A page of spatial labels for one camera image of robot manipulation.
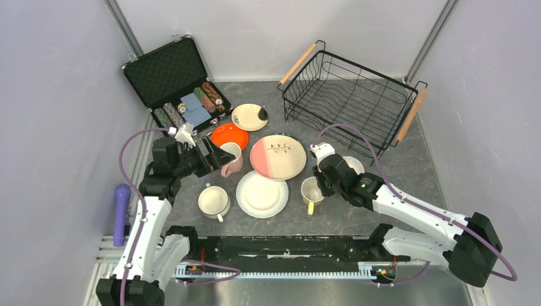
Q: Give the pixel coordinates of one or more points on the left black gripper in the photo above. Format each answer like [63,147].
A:
[216,157]

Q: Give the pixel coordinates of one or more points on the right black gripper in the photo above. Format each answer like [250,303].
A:
[319,176]

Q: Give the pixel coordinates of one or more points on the white bowl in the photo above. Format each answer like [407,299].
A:
[355,164]

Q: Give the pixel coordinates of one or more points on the white cup with handle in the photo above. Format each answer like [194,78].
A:
[214,202]

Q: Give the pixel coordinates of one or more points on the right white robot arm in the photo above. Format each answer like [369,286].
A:
[467,245]

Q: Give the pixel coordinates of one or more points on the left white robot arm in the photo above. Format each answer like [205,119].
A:
[145,267]

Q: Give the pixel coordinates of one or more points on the pink mug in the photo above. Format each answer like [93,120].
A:
[235,165]

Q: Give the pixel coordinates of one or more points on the orange plate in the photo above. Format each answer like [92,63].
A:
[229,132]

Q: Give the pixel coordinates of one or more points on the yellow green mug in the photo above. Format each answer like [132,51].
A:
[311,194]

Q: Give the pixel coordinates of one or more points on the blue card deck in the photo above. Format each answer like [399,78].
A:
[195,113]

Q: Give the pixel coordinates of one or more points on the cream plate with black spot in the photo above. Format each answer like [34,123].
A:
[250,117]

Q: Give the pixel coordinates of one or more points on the pink and cream plate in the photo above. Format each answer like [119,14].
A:
[278,157]

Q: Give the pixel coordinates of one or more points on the white scalloped plate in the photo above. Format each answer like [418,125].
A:
[261,197]

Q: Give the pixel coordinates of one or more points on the black poker chip case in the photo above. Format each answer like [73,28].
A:
[171,72]

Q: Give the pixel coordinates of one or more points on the purple flashlight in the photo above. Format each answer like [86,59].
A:
[122,199]

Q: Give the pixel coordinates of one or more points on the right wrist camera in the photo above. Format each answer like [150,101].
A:
[321,151]

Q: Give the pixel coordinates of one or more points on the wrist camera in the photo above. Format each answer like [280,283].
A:
[321,151]
[183,134]

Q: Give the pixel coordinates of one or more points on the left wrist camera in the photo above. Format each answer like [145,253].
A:
[183,134]

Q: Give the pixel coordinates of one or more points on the black wire dish rack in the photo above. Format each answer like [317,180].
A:
[372,111]

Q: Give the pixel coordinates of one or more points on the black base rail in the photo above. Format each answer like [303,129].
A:
[286,257]

